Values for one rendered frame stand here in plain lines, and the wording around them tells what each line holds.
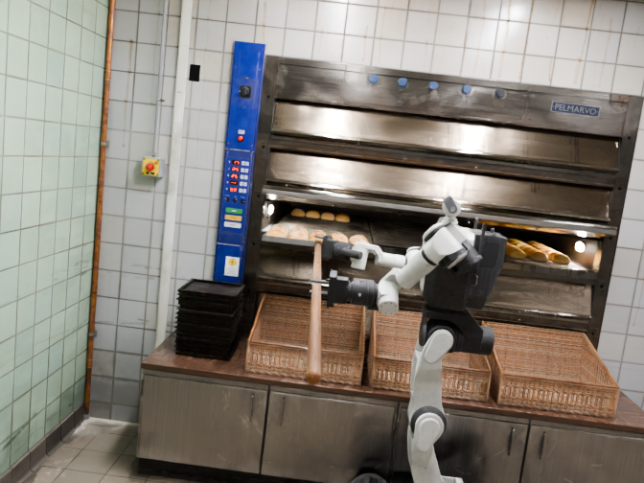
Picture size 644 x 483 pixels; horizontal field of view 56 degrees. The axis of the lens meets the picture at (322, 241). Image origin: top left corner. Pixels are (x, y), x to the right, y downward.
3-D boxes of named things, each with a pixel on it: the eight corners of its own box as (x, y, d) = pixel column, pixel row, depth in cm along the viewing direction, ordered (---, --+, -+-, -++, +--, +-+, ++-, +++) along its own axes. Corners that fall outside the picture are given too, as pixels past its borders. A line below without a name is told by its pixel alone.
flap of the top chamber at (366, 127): (271, 134, 319) (277, 99, 323) (615, 173, 313) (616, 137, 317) (270, 130, 315) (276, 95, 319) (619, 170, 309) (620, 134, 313)
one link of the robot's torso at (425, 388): (438, 426, 257) (454, 321, 251) (445, 447, 240) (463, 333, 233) (402, 423, 257) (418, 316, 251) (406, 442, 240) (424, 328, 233)
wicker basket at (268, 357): (258, 341, 334) (263, 291, 330) (359, 354, 332) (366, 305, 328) (242, 372, 286) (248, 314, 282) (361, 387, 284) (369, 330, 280)
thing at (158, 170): (145, 174, 326) (146, 156, 325) (163, 176, 326) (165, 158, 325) (140, 175, 319) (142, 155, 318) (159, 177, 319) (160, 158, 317)
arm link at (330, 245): (320, 234, 284) (342, 239, 278) (332, 233, 292) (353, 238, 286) (317, 261, 286) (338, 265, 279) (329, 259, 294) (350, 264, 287)
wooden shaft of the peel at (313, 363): (320, 387, 120) (322, 373, 119) (305, 385, 120) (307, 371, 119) (320, 249, 289) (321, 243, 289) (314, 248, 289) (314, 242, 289)
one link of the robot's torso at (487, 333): (484, 350, 250) (491, 308, 247) (492, 360, 237) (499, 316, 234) (417, 342, 250) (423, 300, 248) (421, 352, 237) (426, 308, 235)
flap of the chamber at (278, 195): (262, 193, 310) (265, 198, 330) (616, 235, 304) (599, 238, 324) (262, 188, 310) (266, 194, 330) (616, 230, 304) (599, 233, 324)
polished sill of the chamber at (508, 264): (262, 238, 334) (262, 230, 333) (591, 277, 328) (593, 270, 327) (260, 239, 328) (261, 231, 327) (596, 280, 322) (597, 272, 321)
